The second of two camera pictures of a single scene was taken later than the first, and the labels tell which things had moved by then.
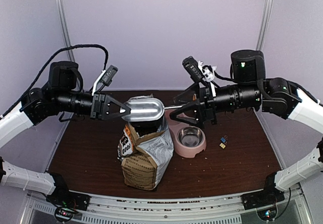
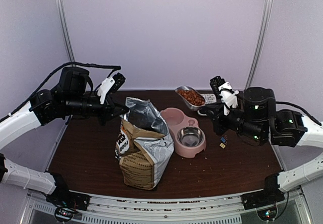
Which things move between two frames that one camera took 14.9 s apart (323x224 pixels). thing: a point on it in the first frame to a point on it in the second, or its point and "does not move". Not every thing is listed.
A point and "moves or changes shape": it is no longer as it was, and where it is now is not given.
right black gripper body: x=206 y=99 to x=220 y=128
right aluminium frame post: x=266 y=16 does not move
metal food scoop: x=144 y=108 moves or changes shape
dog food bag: x=144 y=148 does not move
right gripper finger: x=192 y=95 to x=208 y=110
